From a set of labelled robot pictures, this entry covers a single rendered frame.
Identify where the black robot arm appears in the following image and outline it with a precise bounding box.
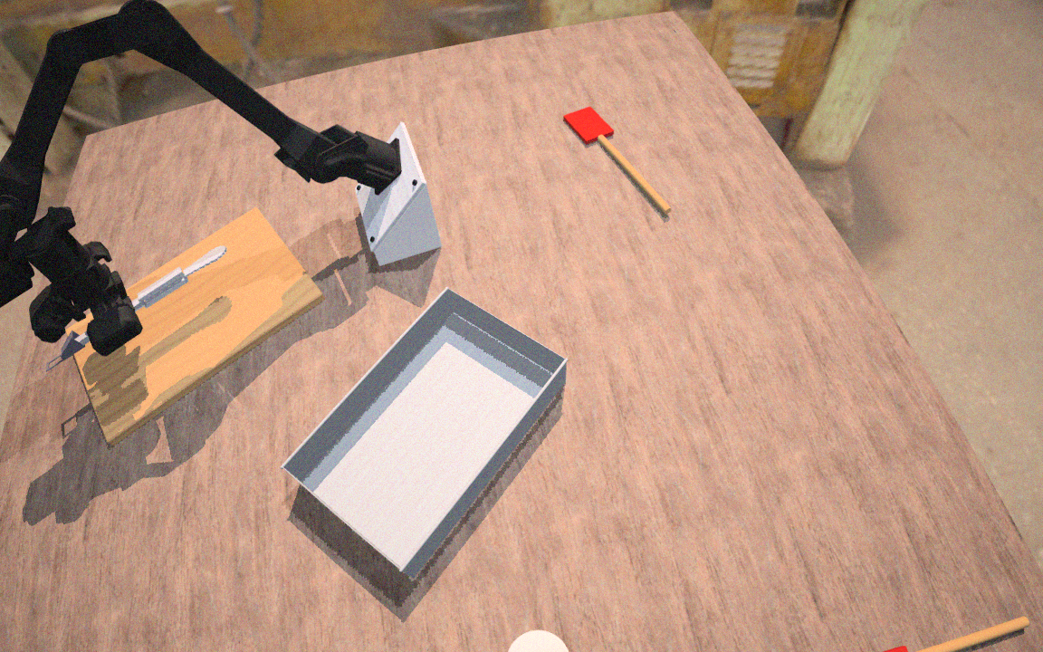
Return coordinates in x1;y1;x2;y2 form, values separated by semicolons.
0;0;402;343

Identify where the orange flat board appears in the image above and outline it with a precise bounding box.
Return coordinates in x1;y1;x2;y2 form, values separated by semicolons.
74;208;325;446

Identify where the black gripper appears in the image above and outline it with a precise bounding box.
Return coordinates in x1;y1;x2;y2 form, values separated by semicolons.
49;241;143;357

